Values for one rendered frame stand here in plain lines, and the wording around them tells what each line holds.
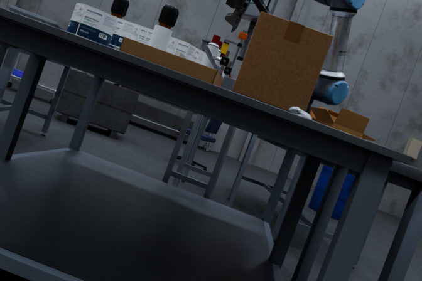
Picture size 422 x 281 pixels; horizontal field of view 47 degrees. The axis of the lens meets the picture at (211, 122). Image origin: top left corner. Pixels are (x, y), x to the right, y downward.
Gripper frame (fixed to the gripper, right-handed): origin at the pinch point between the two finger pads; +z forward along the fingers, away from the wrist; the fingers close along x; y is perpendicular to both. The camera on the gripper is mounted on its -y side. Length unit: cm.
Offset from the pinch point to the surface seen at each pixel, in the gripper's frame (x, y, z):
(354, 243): 85, -55, 11
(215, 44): -10.2, 5.6, 12.5
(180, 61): 73, 4, -7
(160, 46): -24.8, 30.3, 29.8
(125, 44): 73, 19, -5
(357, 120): -176, -104, 73
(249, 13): -54, 0, 5
